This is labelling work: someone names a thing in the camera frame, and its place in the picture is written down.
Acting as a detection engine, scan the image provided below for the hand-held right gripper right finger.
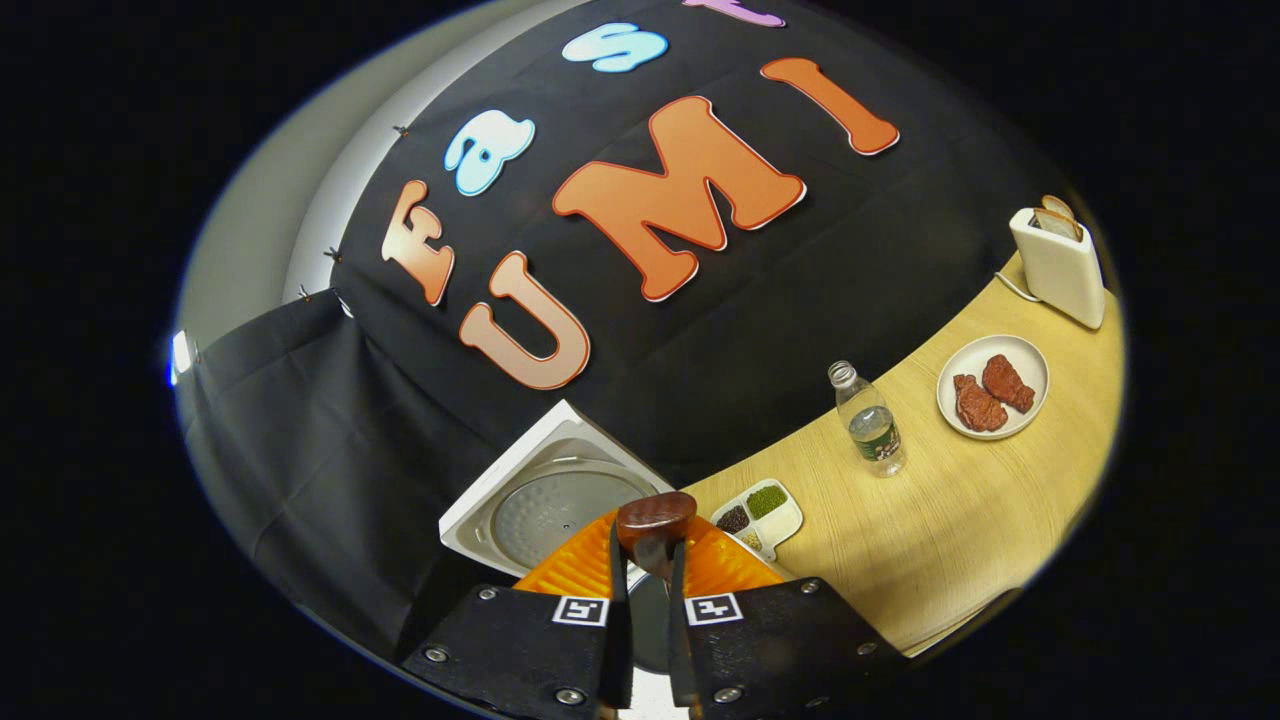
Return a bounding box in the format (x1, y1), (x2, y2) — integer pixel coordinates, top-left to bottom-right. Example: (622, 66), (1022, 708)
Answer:
(665, 515), (911, 720)

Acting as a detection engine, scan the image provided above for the white rice cooker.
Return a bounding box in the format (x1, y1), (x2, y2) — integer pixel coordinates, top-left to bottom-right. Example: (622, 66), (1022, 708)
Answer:
(438, 400), (691, 713)

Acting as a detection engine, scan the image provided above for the white round plate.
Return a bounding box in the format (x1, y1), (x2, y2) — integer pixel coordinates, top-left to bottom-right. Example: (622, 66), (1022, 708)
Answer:
(936, 334), (1050, 441)

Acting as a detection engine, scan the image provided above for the clear plastic water bottle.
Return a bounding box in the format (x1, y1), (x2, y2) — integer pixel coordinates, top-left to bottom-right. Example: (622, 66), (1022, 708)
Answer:
(828, 360), (908, 478)

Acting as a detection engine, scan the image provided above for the dark wooden spoon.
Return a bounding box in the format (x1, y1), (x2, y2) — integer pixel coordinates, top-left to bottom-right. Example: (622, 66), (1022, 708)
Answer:
(615, 492), (699, 581)

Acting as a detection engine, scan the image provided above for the black backdrop cloth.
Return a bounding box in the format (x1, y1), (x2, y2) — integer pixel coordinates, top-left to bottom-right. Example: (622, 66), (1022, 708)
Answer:
(175, 0), (1091, 661)

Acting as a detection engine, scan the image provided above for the row of small cloth clips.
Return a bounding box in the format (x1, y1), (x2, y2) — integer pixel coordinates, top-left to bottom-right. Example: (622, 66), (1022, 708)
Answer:
(295, 124), (411, 301)

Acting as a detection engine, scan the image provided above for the white divided bean tray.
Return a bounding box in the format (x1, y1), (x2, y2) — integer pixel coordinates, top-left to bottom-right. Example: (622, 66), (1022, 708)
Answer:
(710, 478), (804, 563)

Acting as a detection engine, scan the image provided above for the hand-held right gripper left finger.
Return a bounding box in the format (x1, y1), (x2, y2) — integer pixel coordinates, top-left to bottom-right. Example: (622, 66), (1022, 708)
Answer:
(400, 508), (635, 720)

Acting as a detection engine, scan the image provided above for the white toaster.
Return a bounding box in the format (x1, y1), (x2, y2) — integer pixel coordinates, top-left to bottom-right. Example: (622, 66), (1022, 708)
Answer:
(1009, 195), (1107, 331)

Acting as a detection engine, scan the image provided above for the red meat slice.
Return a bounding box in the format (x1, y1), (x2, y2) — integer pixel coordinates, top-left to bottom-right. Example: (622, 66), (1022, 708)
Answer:
(953, 374), (1009, 433)
(982, 354), (1036, 414)

